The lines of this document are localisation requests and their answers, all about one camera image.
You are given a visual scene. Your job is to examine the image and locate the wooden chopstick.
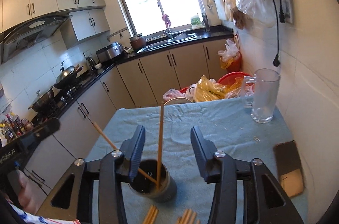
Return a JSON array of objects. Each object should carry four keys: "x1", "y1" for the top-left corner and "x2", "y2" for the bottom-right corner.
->
[
  {"x1": 143, "y1": 205, "x2": 159, "y2": 224},
  {"x1": 93, "y1": 122, "x2": 157, "y2": 184},
  {"x1": 176, "y1": 209, "x2": 192, "y2": 224},
  {"x1": 186, "y1": 211, "x2": 197, "y2": 224},
  {"x1": 156, "y1": 103, "x2": 164, "y2": 190}
]

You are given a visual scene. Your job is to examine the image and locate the beige lower kitchen cabinets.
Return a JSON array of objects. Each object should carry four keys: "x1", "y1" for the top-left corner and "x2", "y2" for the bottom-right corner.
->
[{"x1": 26, "y1": 39, "x2": 226, "y2": 188}]

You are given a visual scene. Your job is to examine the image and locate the left hand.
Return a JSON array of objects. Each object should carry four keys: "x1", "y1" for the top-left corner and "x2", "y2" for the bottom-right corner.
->
[{"x1": 17, "y1": 170, "x2": 47, "y2": 215}]

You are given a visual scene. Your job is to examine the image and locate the sauce bottles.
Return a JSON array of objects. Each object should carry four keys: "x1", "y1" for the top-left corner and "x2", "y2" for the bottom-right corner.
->
[{"x1": 1, "y1": 112, "x2": 33, "y2": 147}]

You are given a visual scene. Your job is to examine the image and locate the black smartphone amber case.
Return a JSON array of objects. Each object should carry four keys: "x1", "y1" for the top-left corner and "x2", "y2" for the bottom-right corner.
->
[{"x1": 273, "y1": 141, "x2": 304, "y2": 198}]

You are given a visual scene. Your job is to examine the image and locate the patterned sleeve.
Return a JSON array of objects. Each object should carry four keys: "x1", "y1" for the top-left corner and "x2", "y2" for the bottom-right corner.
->
[{"x1": 8, "y1": 201, "x2": 81, "y2": 224}]

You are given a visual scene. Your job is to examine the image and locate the steel cooking pot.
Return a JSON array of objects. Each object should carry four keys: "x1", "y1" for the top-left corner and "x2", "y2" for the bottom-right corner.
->
[{"x1": 28, "y1": 86, "x2": 55, "y2": 113}]

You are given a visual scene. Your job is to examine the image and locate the dark grey utensil holder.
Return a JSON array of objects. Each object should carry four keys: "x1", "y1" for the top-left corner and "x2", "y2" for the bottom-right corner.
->
[{"x1": 129, "y1": 159, "x2": 177, "y2": 203}]

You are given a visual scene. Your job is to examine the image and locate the teal table cloth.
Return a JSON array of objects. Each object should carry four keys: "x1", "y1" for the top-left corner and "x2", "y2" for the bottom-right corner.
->
[{"x1": 87, "y1": 98, "x2": 293, "y2": 223}]

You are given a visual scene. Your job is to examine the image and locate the black wok with lid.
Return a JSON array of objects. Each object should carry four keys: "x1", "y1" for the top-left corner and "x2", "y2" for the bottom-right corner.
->
[{"x1": 53, "y1": 63, "x2": 83, "y2": 90}]

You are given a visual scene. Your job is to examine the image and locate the clear glass beer mug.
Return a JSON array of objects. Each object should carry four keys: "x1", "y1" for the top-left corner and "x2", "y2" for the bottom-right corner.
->
[{"x1": 240, "y1": 68, "x2": 280, "y2": 124}]

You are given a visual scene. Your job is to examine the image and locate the range hood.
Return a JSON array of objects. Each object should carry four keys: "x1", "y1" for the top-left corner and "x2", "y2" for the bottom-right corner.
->
[{"x1": 1, "y1": 14, "x2": 71, "y2": 63}]

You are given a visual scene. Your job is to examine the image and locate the black electric kettle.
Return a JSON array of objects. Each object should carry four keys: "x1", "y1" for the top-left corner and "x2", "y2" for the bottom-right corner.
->
[{"x1": 86, "y1": 56, "x2": 96, "y2": 71}]

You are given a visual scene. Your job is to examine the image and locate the yellow plastic bag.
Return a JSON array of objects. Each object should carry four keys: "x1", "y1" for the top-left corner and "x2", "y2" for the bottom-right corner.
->
[{"x1": 192, "y1": 75, "x2": 243, "y2": 102}]

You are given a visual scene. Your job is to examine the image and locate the red plastic basin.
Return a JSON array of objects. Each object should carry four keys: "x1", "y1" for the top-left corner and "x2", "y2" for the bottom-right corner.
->
[{"x1": 180, "y1": 71, "x2": 252, "y2": 97}]

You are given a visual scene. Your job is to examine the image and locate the silver rice cooker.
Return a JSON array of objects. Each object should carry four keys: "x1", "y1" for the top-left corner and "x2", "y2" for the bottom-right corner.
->
[{"x1": 96, "y1": 42, "x2": 124, "y2": 63}]

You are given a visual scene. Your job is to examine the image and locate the red trash bin with bag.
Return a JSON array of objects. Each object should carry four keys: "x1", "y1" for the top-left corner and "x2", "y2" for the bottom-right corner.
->
[{"x1": 217, "y1": 39, "x2": 242, "y2": 72}]

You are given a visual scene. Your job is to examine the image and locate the brown clay pot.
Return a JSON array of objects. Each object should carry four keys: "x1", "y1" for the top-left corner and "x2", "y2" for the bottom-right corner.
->
[{"x1": 130, "y1": 34, "x2": 147, "y2": 52}]

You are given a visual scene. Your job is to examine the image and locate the green dish soap bottle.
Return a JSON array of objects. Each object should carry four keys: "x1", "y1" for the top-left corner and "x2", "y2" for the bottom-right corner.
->
[{"x1": 190, "y1": 14, "x2": 203, "y2": 29}]

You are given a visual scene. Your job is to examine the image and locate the black hanging power cable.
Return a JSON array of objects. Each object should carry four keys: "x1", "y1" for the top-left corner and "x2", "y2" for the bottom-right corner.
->
[{"x1": 264, "y1": 0, "x2": 286, "y2": 67}]

